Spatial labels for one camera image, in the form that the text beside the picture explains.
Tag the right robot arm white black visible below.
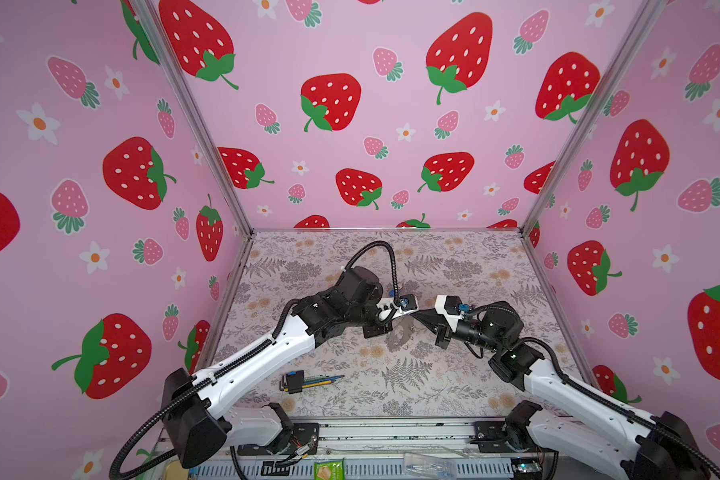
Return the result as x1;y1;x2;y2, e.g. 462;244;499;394
403;295;720;479

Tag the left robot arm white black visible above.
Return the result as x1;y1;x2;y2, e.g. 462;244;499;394
108;240;403;479

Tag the clear plastic bag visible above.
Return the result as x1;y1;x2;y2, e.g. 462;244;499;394
403;453;458;480

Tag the green packet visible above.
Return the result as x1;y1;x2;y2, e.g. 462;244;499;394
313;459;346;480

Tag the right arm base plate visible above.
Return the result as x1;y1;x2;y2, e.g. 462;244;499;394
469;417;545;454

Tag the aluminium rail frame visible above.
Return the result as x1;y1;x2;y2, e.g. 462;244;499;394
149;416;655;480

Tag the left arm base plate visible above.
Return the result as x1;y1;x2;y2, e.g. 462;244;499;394
236;423;320;456

